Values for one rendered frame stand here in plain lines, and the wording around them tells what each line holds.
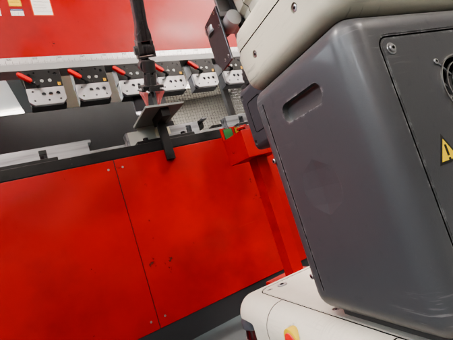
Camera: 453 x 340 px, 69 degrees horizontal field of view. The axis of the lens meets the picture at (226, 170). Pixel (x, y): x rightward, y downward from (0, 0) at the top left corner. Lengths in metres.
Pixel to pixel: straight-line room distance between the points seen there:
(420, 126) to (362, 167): 0.08
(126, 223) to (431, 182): 1.21
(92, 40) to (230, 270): 1.29
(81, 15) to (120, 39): 0.20
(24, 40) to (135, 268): 1.12
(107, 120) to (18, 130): 0.49
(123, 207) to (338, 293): 1.07
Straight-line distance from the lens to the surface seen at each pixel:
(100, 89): 1.71
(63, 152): 1.61
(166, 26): 1.99
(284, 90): 0.52
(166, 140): 1.55
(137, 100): 1.76
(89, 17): 1.90
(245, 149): 1.38
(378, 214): 0.44
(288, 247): 1.48
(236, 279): 1.63
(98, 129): 2.21
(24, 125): 2.21
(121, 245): 1.45
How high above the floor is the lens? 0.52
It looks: 5 degrees up
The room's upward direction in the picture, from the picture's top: 17 degrees counter-clockwise
